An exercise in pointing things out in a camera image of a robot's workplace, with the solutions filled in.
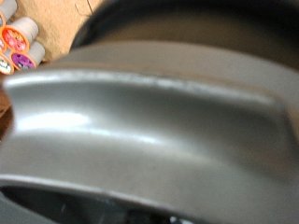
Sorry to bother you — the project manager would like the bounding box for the K-cup pod grey body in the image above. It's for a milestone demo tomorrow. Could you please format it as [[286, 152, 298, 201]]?
[[0, 0, 18, 29]]

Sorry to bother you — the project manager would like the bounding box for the K-cup pod purple lid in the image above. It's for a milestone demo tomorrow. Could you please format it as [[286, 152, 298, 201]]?
[[10, 40, 47, 71]]

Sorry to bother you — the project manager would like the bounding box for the K-cup pod pale lid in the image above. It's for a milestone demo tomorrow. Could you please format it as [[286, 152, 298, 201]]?
[[0, 52, 15, 76]]

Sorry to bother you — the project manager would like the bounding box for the K-cup pod red lid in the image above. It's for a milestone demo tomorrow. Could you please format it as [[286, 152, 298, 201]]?
[[1, 17, 40, 53]]

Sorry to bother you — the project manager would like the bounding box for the black Keurig coffee machine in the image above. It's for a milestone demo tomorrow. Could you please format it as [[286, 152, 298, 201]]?
[[0, 0, 299, 224]]

